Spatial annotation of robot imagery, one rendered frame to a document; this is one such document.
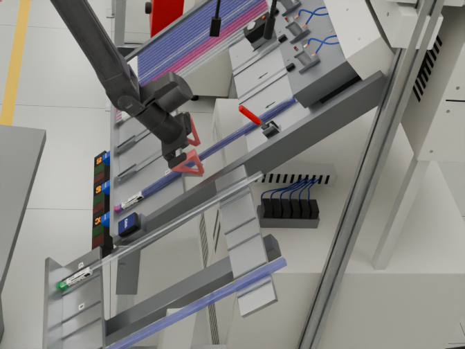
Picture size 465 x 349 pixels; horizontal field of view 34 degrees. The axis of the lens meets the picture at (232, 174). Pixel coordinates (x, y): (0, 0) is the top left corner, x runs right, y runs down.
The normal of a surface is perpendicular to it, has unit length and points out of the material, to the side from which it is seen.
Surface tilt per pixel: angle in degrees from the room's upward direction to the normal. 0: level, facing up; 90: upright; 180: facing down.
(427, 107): 90
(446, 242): 0
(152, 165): 45
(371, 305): 90
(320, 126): 90
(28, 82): 0
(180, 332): 90
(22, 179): 0
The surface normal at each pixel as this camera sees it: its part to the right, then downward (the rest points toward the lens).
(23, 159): 0.14, -0.73
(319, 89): 0.11, 0.68
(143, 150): -0.59, -0.54
